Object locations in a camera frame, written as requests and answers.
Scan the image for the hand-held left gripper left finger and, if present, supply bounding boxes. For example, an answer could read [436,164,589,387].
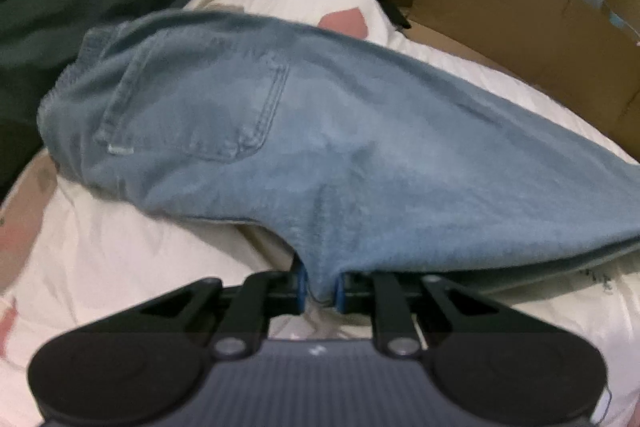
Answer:
[135,259,307,358]

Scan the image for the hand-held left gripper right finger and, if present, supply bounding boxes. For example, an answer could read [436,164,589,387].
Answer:
[336,273,501,358]

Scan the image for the light blue denim jeans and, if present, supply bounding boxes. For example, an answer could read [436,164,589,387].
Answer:
[37,9,640,308]

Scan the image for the bear print cream blanket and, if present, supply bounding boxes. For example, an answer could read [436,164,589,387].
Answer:
[0,0,640,427]

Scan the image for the brown cardboard sheet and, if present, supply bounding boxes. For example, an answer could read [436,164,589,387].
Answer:
[315,0,640,162]

